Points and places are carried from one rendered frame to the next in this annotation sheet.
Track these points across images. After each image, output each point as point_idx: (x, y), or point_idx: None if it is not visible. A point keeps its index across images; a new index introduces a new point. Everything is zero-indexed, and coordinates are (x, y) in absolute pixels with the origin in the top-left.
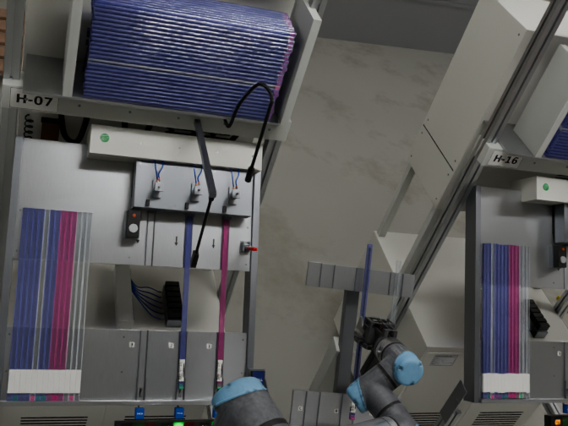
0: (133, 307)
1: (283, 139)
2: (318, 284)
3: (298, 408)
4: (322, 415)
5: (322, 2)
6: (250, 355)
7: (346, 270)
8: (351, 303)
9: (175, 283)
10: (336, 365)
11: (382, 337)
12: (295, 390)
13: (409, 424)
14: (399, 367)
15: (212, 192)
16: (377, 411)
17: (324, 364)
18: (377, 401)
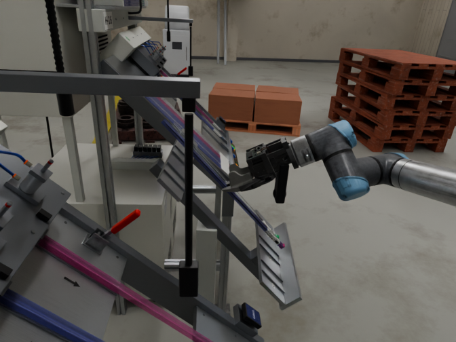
0: None
1: None
2: (182, 189)
3: (273, 287)
4: (274, 271)
5: None
6: (222, 313)
7: (172, 159)
8: (184, 188)
9: None
10: (224, 241)
11: (288, 148)
12: (262, 280)
13: (394, 155)
14: (352, 133)
15: (197, 80)
16: (378, 174)
17: (205, 258)
18: (373, 169)
